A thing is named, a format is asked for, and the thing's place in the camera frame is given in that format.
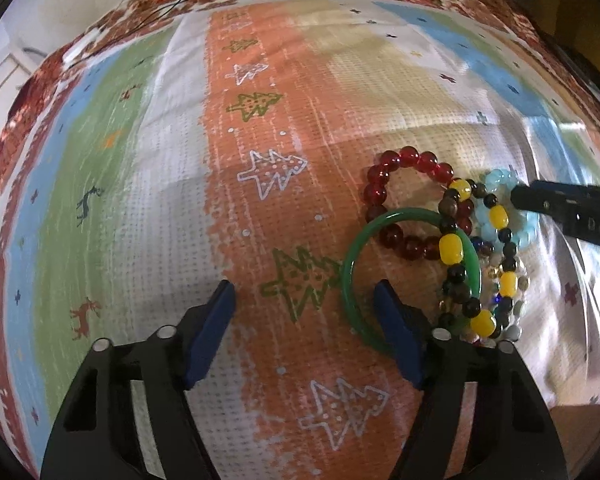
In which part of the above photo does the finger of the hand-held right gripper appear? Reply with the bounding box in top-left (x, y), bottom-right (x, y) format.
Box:
top-left (510, 181), bottom-right (600, 254)

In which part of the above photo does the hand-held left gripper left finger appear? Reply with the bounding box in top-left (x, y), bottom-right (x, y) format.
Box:
top-left (40, 279), bottom-right (237, 480)

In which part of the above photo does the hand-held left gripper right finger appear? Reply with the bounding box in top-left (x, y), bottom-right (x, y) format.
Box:
top-left (374, 279), bottom-right (570, 480)

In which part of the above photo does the light blue bead bracelet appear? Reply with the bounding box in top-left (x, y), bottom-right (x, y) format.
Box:
top-left (474, 167), bottom-right (539, 254)

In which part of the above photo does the green jade bangle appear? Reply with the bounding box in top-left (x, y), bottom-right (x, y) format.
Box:
top-left (341, 207), bottom-right (483, 357)

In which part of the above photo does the tree print patchwork cloth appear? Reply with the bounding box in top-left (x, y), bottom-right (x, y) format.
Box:
top-left (0, 0), bottom-right (600, 480)

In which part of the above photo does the yellow and dark bead bracelet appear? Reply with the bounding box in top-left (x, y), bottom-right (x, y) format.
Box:
top-left (439, 177), bottom-right (521, 341)

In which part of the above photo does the small multicolour bead bracelet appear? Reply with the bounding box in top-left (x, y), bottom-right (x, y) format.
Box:
top-left (472, 236), bottom-right (531, 349)

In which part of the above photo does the red bead bracelet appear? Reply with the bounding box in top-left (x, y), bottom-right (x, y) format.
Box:
top-left (364, 146), bottom-right (475, 262)

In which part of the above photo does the thin black cable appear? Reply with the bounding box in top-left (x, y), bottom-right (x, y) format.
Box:
top-left (62, 0), bottom-right (215, 67)

